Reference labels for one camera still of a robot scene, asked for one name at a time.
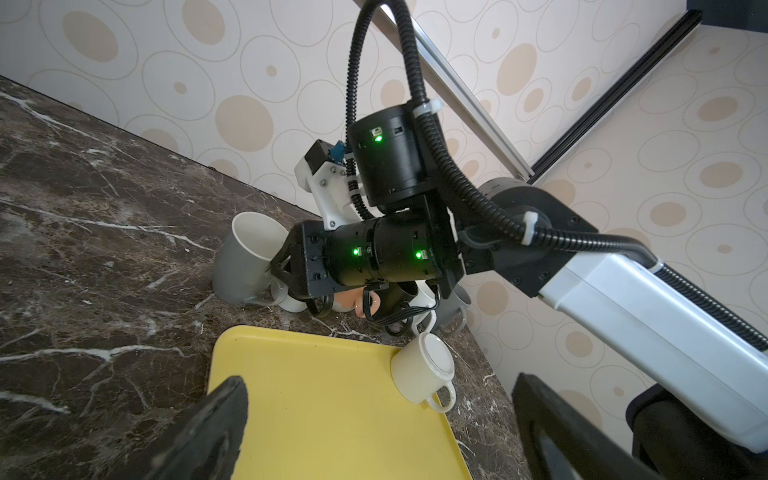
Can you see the peach mug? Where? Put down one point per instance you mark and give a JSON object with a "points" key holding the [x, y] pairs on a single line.
{"points": [[353, 301]]}

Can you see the tall grey mug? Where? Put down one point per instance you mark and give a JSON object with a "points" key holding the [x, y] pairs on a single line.
{"points": [[452, 313]]}

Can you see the yellow tray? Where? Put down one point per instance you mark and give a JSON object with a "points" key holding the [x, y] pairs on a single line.
{"points": [[327, 408]]}

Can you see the black right corner post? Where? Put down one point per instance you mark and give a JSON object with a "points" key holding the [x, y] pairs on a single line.
{"points": [[670, 39]]}

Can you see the short grey mug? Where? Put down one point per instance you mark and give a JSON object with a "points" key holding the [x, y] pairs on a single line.
{"points": [[242, 266]]}

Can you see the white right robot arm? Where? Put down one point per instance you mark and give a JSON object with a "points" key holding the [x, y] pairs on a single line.
{"points": [[705, 417]]}

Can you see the white round mug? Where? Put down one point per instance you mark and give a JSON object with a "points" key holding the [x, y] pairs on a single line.
{"points": [[426, 319]]}

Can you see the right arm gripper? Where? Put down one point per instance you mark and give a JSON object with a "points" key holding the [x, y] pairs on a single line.
{"points": [[406, 246]]}

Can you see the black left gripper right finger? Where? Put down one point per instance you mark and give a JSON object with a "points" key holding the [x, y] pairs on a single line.
{"points": [[560, 443]]}

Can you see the cream mug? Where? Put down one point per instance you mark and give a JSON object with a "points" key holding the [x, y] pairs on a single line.
{"points": [[423, 372]]}

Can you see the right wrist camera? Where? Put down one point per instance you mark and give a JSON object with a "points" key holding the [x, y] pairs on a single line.
{"points": [[322, 173]]}

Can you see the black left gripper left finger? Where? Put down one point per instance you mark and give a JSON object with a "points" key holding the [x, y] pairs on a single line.
{"points": [[203, 444]]}

